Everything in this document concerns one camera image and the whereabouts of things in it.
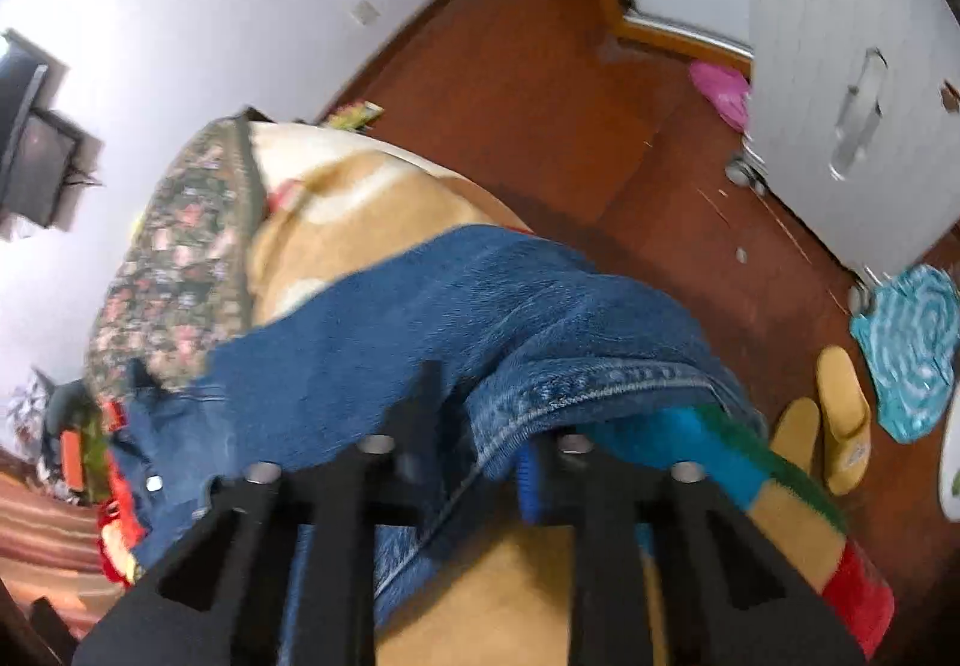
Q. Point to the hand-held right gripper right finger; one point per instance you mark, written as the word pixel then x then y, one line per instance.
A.
pixel 529 482

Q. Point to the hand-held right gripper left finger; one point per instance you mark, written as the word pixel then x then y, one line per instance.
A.
pixel 417 426

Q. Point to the blue denim jeans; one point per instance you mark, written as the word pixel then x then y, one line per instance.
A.
pixel 450 306

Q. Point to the tan blanket with colourful border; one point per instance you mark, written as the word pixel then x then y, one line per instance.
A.
pixel 360 186

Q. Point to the yellow slipper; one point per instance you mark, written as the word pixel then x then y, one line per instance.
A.
pixel 844 418
pixel 795 433

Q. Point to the dark floral quilt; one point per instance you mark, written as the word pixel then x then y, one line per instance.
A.
pixel 180 246

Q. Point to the green and yellow packet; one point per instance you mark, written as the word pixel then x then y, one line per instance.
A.
pixel 352 116

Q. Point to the orange box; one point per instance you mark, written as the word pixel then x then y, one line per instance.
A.
pixel 72 457

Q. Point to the pile of clutter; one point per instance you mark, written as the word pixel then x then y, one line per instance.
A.
pixel 37 411

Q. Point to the striped pink curtain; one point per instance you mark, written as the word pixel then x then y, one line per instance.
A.
pixel 45 531

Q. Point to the teal swirl rug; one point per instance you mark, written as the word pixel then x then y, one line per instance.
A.
pixel 911 351

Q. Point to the white rounded object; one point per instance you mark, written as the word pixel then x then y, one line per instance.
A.
pixel 951 482

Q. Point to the pink slipper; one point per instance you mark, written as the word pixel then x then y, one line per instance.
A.
pixel 721 92

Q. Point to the white wardrobe with stickers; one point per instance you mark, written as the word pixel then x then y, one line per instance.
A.
pixel 825 111

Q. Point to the white wall socket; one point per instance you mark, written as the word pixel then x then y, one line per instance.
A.
pixel 367 13

